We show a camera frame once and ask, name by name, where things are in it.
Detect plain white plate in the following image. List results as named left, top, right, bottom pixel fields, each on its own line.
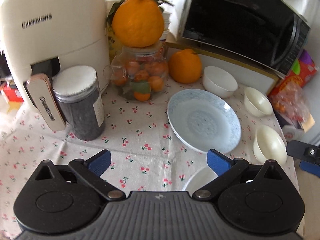
left=182, top=166, right=217, bottom=195

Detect cream bowl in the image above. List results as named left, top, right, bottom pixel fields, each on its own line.
left=244, top=87, right=273, bottom=118
left=253, top=125, right=287, bottom=166

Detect blue patterned plate far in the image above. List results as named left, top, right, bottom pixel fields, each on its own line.
left=167, top=89, right=241, bottom=154

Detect cherry print tablecloth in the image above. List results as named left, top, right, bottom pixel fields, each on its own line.
left=0, top=76, right=304, bottom=240

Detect plastic bag of fruit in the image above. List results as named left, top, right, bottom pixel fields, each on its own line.
left=269, top=81, right=310, bottom=127

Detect clear jar dark contents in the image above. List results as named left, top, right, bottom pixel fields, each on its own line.
left=53, top=66, right=105, bottom=141

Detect white ceramic bowl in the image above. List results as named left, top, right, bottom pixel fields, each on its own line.
left=202, top=66, right=238, bottom=99

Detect red gift box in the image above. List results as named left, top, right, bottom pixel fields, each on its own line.
left=268, top=50, right=319, bottom=96

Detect white gold-edged stand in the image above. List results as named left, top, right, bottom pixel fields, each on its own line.
left=166, top=40, right=279, bottom=94

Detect glass jar of tangerines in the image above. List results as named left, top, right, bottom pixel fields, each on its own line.
left=103, top=40, right=168, bottom=102

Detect large orange on table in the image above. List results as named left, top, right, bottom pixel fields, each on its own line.
left=168, top=49, right=202, bottom=84

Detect black microwave oven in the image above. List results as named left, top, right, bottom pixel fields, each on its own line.
left=179, top=0, right=310, bottom=75

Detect cream air fryer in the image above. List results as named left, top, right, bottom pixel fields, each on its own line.
left=1, top=0, right=110, bottom=131

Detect large orange on jar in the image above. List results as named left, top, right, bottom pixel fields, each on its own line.
left=106, top=0, right=173, bottom=48

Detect stack of white cups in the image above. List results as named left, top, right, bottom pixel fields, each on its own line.
left=160, top=11, right=171, bottom=40

